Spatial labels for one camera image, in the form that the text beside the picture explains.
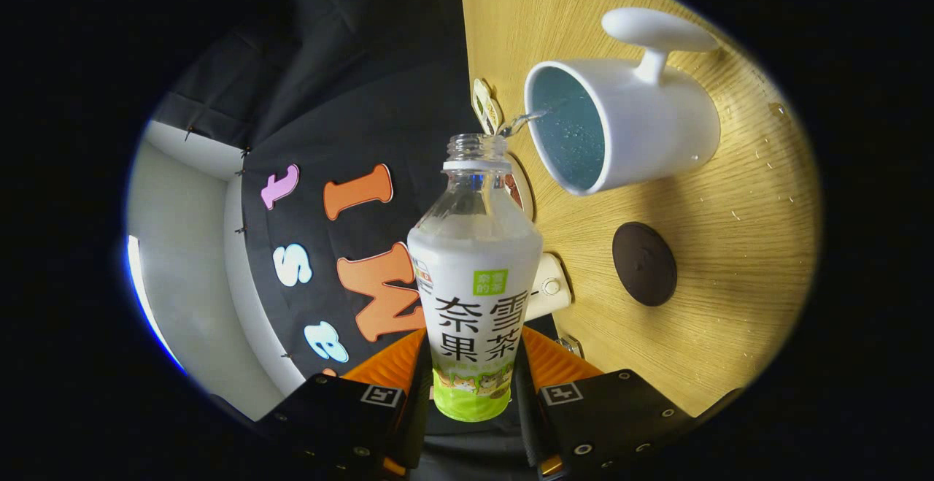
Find white divided condiment dish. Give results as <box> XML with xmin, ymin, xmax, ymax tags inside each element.
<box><xmin>472</xmin><ymin>77</ymin><xmax>504</xmax><ymax>136</ymax></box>

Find clear juice bottle white label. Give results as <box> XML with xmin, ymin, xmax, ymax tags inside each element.
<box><xmin>406</xmin><ymin>133</ymin><xmax>544</xmax><ymax>423</ymax></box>

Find black backdrop cloth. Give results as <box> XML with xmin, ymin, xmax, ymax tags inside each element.
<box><xmin>150</xmin><ymin>0</ymin><xmax>482</xmax><ymax>394</ymax></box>

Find cream oval plate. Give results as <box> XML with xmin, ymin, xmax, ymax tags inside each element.
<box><xmin>503</xmin><ymin>153</ymin><xmax>537</xmax><ymax>223</ymax></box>

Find dark brown round coaster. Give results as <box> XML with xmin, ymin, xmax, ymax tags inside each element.
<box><xmin>611</xmin><ymin>221</ymin><xmax>678</xmax><ymax>307</ymax></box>

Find white toaster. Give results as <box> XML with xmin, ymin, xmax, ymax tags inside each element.
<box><xmin>525</xmin><ymin>253</ymin><xmax>572</xmax><ymax>321</ymax></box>

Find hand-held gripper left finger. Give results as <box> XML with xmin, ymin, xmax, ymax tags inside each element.
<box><xmin>255</xmin><ymin>328</ymin><xmax>433</xmax><ymax>480</ymax></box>

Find wooden table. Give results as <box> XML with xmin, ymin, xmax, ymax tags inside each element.
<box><xmin>458</xmin><ymin>0</ymin><xmax>823</xmax><ymax>417</ymax></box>

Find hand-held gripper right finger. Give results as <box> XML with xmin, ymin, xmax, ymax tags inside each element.
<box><xmin>513</xmin><ymin>326</ymin><xmax>741</xmax><ymax>480</ymax></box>

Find white cup blue inside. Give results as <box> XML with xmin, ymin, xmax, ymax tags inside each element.
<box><xmin>524</xmin><ymin>7</ymin><xmax>723</xmax><ymax>197</ymax></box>

